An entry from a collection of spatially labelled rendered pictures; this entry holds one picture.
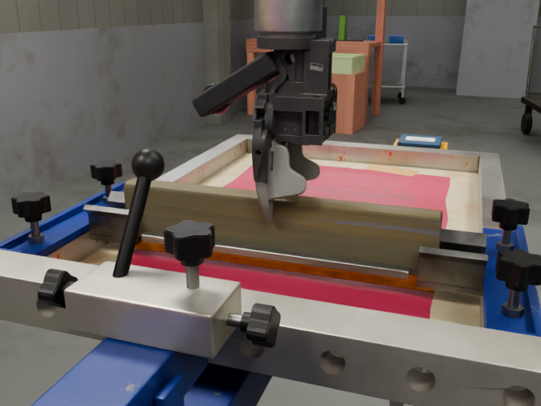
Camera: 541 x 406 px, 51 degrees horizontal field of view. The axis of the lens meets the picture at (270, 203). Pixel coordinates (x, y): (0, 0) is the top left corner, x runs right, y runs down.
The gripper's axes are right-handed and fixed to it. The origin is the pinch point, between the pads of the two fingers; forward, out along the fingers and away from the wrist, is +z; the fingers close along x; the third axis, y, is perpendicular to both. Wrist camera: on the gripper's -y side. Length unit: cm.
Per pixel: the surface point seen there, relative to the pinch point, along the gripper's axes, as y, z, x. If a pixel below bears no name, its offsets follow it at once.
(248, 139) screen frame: -25, 6, 57
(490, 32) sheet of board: 47, 17, 855
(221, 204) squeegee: -5.9, 0.3, -1.5
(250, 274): -2.1, 9.4, -1.6
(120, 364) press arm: 0.3, 0.8, -34.2
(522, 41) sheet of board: 90, 28, 850
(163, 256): -15.4, 9.4, -0.3
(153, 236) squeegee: -15.3, 5.5, -2.7
